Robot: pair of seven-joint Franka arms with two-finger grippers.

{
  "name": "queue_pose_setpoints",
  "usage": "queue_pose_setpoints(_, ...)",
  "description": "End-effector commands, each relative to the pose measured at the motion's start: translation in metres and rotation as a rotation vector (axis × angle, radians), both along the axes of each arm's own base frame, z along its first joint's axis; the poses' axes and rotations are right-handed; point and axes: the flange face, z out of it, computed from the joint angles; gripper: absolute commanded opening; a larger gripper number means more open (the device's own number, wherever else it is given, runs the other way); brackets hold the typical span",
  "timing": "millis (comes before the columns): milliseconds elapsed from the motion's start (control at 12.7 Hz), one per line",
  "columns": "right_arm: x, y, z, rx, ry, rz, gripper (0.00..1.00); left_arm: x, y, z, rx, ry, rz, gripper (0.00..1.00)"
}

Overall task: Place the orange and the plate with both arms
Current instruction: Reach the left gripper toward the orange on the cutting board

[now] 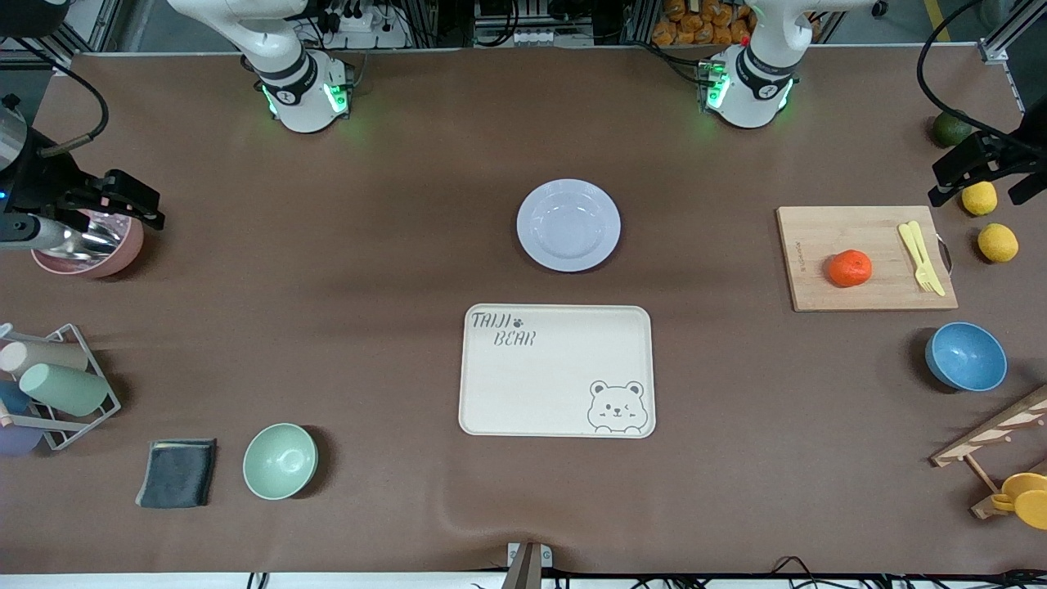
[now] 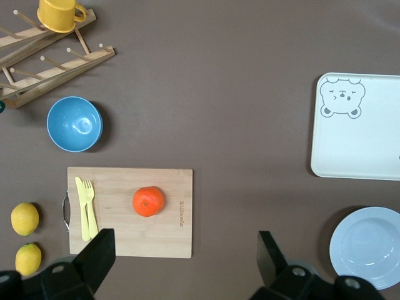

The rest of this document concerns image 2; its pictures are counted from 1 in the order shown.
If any yellow plastic fork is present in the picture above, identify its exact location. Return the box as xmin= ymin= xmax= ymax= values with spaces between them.
xmin=82 ymin=179 xmax=99 ymax=238

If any wooden cutting board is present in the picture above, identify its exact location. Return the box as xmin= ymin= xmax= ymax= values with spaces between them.
xmin=61 ymin=166 xmax=194 ymax=259

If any yellow mug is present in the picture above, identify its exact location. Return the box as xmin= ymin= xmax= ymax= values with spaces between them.
xmin=36 ymin=0 xmax=88 ymax=34

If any wooden peg drying rack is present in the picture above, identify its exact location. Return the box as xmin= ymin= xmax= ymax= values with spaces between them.
xmin=0 ymin=8 xmax=116 ymax=109

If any cream bear print tray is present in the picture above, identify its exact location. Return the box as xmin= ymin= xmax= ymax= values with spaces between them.
xmin=310 ymin=72 xmax=400 ymax=181

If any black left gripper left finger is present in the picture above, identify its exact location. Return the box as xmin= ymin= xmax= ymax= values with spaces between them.
xmin=71 ymin=227 xmax=117 ymax=298

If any white round plate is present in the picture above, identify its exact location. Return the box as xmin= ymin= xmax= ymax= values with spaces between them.
xmin=329 ymin=206 xmax=400 ymax=291

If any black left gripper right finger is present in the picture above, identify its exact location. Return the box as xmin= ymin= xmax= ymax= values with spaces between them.
xmin=257 ymin=230 xmax=290 ymax=288

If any blue bowl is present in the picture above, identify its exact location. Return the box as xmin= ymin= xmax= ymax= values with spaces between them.
xmin=46 ymin=96 xmax=104 ymax=153

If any yellow lemon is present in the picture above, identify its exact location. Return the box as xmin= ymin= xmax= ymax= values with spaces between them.
xmin=11 ymin=202 xmax=40 ymax=237
xmin=14 ymin=242 xmax=43 ymax=277

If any yellow plastic knife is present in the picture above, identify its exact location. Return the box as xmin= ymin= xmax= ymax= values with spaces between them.
xmin=74 ymin=176 xmax=91 ymax=242

